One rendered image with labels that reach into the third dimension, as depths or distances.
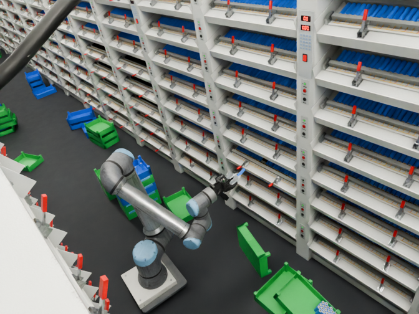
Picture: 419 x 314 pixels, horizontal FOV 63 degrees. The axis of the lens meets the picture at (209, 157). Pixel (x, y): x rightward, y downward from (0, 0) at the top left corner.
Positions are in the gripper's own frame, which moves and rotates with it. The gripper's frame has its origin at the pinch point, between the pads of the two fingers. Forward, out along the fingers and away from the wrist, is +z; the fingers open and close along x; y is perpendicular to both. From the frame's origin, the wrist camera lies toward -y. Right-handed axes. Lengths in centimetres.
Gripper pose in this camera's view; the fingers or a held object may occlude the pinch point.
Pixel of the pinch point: (237, 176)
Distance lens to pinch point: 205.5
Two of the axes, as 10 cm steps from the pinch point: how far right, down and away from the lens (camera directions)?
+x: -6.6, -3.9, 6.5
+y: -1.6, -7.6, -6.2
